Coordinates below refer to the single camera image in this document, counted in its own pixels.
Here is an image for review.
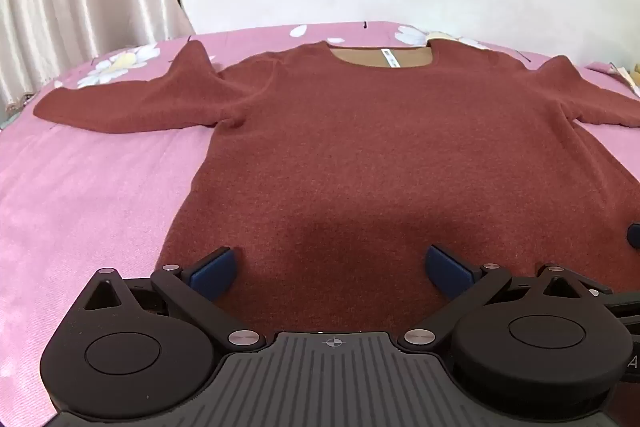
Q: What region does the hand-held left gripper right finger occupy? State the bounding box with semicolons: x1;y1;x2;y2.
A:
398;244;589;352

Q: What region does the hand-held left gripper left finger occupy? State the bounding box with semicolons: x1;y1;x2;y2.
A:
81;246;264;352

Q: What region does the rust red knit sweater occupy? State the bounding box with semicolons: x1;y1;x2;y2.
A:
32;38;640;338

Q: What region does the pink floral bed sheet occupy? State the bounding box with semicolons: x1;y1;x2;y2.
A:
0;21;640;418

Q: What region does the pale yellow and white object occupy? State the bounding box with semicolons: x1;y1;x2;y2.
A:
606;61;640;98

